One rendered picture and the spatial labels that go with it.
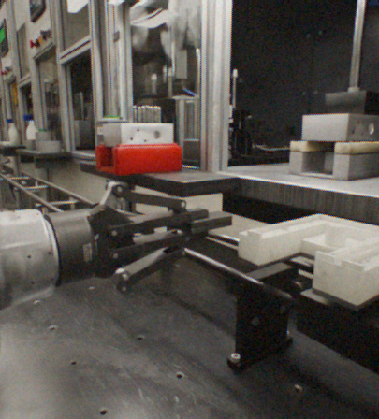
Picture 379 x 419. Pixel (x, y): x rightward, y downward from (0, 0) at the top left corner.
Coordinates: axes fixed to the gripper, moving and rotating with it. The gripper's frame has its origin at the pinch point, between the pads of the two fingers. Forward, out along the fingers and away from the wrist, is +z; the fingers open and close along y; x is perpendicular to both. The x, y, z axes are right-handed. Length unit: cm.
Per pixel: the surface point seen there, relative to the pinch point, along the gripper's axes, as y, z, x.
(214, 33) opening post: 31.3, 20.6, 23.5
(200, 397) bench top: -19.8, -6.0, -6.9
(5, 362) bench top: -19.8, -24.4, 14.2
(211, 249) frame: -24, 37, 43
